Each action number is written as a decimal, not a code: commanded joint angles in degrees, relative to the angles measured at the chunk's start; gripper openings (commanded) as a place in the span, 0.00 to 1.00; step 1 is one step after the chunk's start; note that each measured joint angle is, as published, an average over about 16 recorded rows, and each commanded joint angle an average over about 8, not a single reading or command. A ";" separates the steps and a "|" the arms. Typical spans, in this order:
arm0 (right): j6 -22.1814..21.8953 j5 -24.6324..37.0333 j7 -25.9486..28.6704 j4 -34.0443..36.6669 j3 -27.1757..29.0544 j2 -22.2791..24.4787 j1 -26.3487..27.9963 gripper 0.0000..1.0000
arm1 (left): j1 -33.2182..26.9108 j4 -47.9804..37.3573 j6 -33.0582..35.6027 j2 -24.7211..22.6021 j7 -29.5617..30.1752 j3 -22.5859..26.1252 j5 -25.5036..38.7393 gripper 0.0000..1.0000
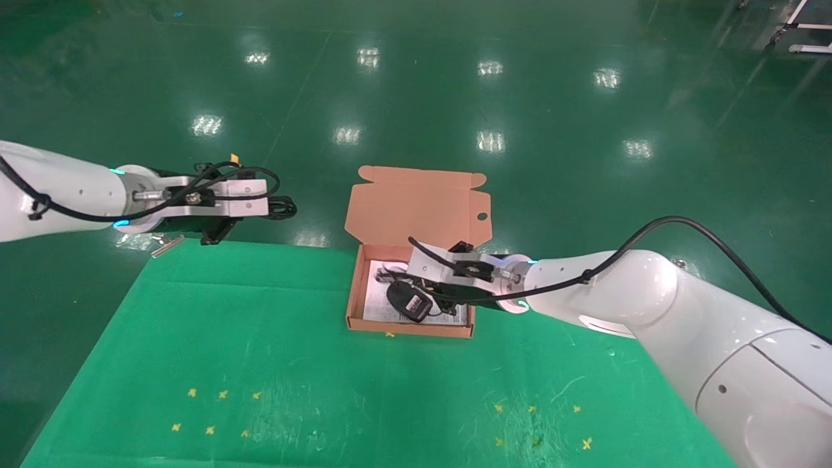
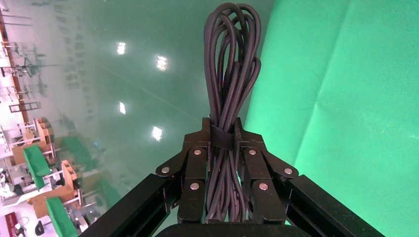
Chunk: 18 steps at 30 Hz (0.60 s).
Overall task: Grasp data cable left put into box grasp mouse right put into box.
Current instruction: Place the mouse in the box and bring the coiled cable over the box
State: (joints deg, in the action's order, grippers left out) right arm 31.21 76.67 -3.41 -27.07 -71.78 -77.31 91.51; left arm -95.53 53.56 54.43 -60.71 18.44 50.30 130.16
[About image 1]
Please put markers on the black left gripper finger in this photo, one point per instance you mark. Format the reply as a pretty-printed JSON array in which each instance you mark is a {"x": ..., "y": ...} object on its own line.
[
  {"x": 218, "y": 233},
  {"x": 209, "y": 170}
]

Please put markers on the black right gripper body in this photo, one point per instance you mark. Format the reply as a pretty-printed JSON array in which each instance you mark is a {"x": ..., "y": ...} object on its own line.
[{"x": 482, "y": 298}]

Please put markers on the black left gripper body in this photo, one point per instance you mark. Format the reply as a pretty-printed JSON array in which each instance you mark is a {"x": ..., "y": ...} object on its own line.
[{"x": 188, "y": 225}]

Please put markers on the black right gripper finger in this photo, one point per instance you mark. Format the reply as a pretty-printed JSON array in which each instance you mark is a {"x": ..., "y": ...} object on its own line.
[
  {"x": 443, "y": 294},
  {"x": 460, "y": 247}
]

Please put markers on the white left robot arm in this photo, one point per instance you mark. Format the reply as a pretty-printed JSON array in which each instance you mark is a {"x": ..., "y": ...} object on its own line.
[{"x": 65, "y": 185}]

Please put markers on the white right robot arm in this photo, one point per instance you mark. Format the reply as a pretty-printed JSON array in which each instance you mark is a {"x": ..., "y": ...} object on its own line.
[{"x": 650, "y": 292}]

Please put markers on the open brown cardboard box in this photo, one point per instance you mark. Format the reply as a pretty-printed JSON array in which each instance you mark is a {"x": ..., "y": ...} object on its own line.
[{"x": 416, "y": 208}]

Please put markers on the white printed paper sheet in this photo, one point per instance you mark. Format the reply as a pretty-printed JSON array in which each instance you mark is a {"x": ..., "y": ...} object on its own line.
[{"x": 377, "y": 305}]

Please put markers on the green table cloth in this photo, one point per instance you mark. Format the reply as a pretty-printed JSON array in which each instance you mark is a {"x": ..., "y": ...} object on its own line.
[{"x": 260, "y": 325}]

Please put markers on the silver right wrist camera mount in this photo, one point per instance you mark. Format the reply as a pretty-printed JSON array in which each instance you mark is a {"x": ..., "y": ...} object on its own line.
[{"x": 442, "y": 263}]

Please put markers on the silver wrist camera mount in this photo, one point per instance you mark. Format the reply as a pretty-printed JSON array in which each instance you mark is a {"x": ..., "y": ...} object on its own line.
[
  {"x": 442, "y": 263},
  {"x": 244, "y": 198}
]

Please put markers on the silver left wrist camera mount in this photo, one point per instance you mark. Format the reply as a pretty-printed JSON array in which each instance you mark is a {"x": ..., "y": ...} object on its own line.
[{"x": 244, "y": 198}]

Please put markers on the white metal cart frame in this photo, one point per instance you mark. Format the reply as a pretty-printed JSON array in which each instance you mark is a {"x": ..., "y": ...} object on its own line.
[{"x": 806, "y": 26}]

